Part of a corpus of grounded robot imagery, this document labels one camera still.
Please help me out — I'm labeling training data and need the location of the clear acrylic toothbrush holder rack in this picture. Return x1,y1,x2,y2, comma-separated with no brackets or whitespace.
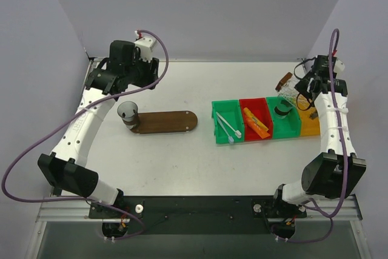
275,72,309,110

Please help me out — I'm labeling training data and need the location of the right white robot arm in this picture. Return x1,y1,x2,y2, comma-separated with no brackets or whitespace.
272,54,366,216

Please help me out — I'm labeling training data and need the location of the left green plastic bin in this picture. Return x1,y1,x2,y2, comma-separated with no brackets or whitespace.
212,99,245,145

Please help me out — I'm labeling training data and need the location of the orange toothpaste tube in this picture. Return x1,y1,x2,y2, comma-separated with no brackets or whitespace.
243,107,270,139

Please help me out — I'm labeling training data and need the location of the brown oval wooden tray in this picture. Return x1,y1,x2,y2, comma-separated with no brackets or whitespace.
124,110,198,135

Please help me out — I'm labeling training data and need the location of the yellow plastic bin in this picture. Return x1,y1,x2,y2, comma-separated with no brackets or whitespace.
296,99,320,136

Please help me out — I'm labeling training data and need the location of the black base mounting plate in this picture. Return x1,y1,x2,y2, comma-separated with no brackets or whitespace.
89,195,307,235

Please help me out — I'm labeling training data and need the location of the purple cable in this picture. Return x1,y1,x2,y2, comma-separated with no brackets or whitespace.
1,28,169,240
271,28,349,243

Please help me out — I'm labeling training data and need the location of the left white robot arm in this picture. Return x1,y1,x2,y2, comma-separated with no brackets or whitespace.
38,37,159,218

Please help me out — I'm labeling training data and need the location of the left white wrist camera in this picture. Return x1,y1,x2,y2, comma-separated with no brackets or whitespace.
135,30,157,62

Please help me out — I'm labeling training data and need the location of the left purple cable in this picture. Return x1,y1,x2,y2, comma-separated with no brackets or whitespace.
1,28,169,240

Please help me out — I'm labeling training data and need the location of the dark smoked plastic cup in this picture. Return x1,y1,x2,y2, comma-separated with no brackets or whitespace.
117,101,140,130

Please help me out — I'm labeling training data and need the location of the aluminium extrusion rail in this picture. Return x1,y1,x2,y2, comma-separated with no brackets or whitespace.
37,195,363,223

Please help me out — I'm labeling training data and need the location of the red plastic bin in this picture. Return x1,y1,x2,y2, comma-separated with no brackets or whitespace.
239,98,273,142

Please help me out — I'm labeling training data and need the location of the white toothbrush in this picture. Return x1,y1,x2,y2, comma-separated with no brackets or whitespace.
216,112,242,138

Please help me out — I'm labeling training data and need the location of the light blue toothbrush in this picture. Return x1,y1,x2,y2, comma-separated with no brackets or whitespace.
216,116,234,144

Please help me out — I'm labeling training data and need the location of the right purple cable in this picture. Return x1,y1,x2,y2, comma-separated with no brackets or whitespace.
271,28,349,243

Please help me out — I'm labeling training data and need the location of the green plastic bin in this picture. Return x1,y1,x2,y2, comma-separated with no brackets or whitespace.
266,96,301,139
212,99,245,145

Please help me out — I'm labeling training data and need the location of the right green plastic bin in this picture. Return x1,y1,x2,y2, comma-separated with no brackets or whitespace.
266,96,301,139

